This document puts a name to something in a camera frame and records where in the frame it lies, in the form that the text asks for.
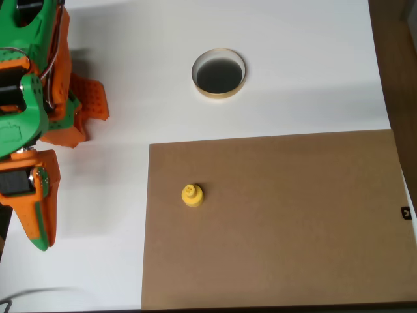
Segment small yellow plastic peg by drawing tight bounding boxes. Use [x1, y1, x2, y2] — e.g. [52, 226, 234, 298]
[180, 183, 205, 209]

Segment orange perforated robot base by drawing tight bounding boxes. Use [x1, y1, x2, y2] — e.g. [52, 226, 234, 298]
[39, 72, 111, 149]

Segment round dish with gold rim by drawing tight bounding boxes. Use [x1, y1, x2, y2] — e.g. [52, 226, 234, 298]
[191, 48, 248, 101]

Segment brown fibreboard panel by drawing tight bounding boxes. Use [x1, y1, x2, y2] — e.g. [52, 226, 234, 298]
[141, 128, 417, 310]

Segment grey cable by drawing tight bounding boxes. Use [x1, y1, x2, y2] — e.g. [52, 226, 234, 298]
[0, 286, 78, 313]

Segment red white black servo wires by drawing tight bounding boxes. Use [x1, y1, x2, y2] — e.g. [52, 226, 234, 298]
[39, 0, 66, 110]

